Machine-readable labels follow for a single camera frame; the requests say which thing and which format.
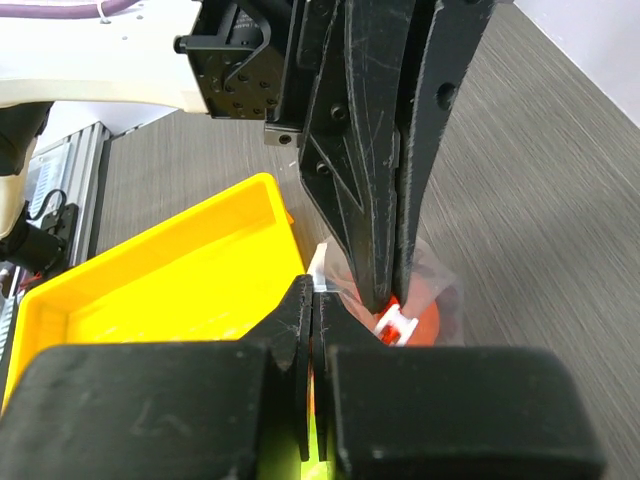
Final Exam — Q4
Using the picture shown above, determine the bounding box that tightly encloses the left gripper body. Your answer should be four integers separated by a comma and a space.
172, 0, 346, 148

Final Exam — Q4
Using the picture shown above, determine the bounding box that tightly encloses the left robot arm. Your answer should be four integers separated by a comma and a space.
1, 1, 495, 313

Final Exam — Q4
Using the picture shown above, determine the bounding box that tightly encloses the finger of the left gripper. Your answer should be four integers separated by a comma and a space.
392, 0, 495, 304
300, 1, 401, 313

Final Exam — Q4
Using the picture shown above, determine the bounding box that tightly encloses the orange fake pumpkin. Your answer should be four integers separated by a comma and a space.
369, 296, 440, 347

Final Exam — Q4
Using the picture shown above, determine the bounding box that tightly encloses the clear zip top bag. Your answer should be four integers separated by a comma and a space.
305, 236, 466, 348

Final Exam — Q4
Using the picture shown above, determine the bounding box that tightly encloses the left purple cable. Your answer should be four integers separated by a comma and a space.
0, 0, 146, 22

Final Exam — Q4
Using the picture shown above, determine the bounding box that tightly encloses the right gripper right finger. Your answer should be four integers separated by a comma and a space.
316, 293, 606, 479

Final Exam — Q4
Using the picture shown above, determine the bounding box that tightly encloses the yellow plastic tray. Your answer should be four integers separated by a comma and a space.
2, 173, 304, 405

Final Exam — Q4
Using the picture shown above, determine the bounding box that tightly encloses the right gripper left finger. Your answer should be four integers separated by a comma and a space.
1, 275, 313, 479

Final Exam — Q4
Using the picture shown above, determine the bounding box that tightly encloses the green fake apple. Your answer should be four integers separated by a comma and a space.
301, 379, 329, 480

